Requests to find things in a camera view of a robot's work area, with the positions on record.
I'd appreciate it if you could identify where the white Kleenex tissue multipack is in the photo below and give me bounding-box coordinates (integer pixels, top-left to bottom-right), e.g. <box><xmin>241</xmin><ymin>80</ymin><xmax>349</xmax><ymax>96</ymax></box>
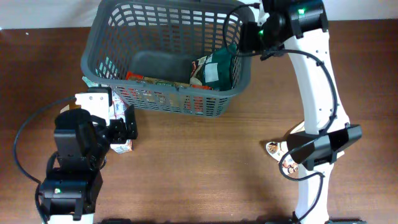
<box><xmin>109</xmin><ymin>91</ymin><xmax>133</xmax><ymax>154</ymax></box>

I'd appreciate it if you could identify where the orange San Remo spaghetti pack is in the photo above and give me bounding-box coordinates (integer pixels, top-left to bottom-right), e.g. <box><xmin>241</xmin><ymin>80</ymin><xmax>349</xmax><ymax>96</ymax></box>
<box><xmin>126</xmin><ymin>72</ymin><xmax>213</xmax><ymax>90</ymax></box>

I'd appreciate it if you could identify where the dark green food bag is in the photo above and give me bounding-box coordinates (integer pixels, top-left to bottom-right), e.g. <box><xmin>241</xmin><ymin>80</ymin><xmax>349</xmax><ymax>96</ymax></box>
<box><xmin>190</xmin><ymin>44</ymin><xmax>236</xmax><ymax>91</ymax></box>

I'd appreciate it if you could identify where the grey plastic shopping basket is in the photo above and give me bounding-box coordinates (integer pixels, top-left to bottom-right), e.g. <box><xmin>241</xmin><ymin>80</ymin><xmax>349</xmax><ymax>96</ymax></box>
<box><xmin>81</xmin><ymin>0</ymin><xmax>255</xmax><ymax>117</ymax></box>

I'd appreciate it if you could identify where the white brown snack pouch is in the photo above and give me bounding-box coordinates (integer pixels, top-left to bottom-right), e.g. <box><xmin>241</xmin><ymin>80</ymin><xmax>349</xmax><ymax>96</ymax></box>
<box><xmin>265</xmin><ymin>121</ymin><xmax>346</xmax><ymax>179</ymax></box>

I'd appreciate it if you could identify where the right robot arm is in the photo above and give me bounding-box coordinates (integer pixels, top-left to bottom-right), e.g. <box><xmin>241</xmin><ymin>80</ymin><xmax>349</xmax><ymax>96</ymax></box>
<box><xmin>238</xmin><ymin>1</ymin><xmax>362</xmax><ymax>223</ymax></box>

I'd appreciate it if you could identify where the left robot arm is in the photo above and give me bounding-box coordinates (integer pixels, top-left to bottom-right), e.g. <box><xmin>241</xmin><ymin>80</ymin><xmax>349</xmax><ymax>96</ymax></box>
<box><xmin>39</xmin><ymin>106</ymin><xmax>138</xmax><ymax>223</ymax></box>

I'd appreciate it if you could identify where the teal wet wipes pack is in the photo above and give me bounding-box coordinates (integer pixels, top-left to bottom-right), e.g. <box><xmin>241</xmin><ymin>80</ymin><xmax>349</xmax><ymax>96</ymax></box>
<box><xmin>82</xmin><ymin>76</ymin><xmax>101</xmax><ymax>88</ymax></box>

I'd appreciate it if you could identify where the brown Pantree snack pouch left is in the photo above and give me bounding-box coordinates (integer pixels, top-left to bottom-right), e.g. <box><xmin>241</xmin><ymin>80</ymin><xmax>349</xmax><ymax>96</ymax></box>
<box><xmin>60</xmin><ymin>104</ymin><xmax>78</xmax><ymax>113</ymax></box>

